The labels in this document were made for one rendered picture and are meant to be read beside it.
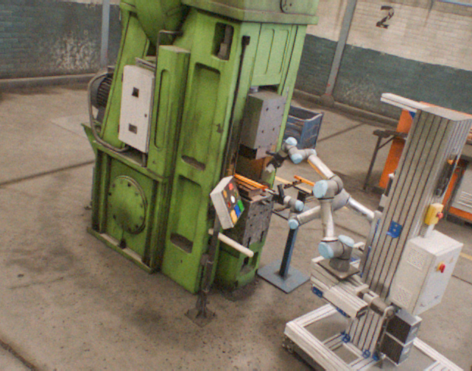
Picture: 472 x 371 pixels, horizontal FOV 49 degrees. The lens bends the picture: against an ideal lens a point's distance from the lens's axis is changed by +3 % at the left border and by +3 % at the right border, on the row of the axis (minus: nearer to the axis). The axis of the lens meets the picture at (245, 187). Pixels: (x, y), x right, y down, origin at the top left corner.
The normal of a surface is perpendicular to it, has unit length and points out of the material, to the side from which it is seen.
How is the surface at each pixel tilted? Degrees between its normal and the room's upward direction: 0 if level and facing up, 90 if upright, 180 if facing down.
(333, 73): 90
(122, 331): 0
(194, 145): 89
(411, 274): 90
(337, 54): 90
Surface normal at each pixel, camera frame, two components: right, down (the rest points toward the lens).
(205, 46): -0.62, 0.19
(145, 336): 0.18, -0.90
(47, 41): 0.83, 0.34
